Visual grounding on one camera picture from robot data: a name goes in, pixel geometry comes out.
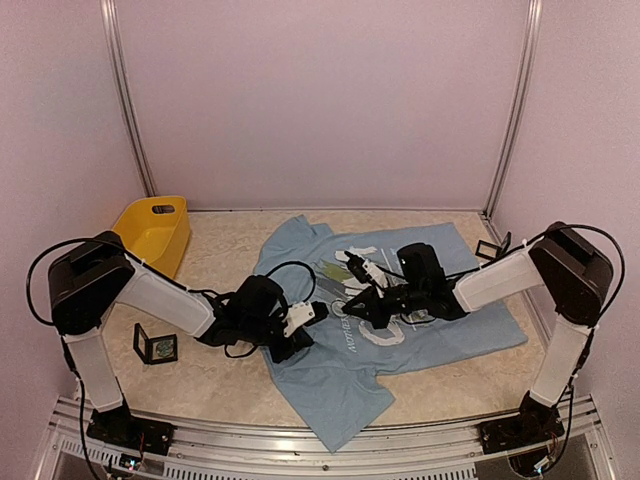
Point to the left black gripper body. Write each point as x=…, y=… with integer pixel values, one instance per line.
x=295, y=344

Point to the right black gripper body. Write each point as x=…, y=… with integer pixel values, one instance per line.
x=413, y=299

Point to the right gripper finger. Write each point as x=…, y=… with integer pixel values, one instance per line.
x=375, y=316
x=365, y=302

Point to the round blue brooch badge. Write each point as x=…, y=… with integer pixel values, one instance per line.
x=337, y=309

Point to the light blue printed t-shirt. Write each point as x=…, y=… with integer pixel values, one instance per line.
x=333, y=384

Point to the black brooch box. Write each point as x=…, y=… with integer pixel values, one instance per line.
x=491, y=251
x=154, y=350

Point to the yellow plastic basket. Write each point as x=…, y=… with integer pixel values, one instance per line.
x=156, y=230

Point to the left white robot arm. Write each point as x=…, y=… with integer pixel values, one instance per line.
x=98, y=273

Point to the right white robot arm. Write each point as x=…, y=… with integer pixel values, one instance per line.
x=577, y=276

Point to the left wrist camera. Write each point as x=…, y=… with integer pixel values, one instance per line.
x=298, y=315

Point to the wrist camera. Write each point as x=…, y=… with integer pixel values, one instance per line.
x=365, y=271
x=298, y=315

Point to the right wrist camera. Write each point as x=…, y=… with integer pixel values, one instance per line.
x=365, y=271

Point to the aluminium front frame rail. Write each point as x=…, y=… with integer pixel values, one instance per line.
x=216, y=450

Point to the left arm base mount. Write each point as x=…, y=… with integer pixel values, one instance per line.
x=121, y=428

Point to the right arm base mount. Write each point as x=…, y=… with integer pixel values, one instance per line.
x=537, y=429

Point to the right aluminium corner post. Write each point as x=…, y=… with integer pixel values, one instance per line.
x=517, y=108

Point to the aluminium corner post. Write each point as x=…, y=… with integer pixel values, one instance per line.
x=115, y=48
x=517, y=108

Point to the left aluminium corner post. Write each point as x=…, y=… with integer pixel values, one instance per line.
x=115, y=48

